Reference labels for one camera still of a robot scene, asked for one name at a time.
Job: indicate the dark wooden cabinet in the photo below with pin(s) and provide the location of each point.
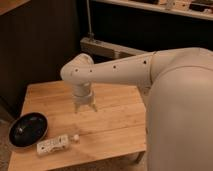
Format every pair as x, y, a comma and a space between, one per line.
36, 40

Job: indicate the metal pole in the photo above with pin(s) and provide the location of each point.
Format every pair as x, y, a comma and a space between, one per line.
90, 31

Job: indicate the wooden table leg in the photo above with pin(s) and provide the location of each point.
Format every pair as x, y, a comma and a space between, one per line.
139, 157

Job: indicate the black ceramic bowl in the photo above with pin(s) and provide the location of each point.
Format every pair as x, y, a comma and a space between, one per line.
28, 130

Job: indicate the white baseboard beam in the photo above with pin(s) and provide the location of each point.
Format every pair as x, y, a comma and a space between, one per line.
106, 49

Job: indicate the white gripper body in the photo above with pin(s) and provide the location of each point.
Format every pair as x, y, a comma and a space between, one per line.
83, 99

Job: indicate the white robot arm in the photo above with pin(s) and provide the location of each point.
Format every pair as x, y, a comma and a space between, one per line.
178, 86

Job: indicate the wooden shelf top right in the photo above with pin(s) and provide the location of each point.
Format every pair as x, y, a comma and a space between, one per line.
187, 8

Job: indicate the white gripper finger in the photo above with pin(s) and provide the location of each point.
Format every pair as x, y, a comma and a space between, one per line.
76, 109
94, 107

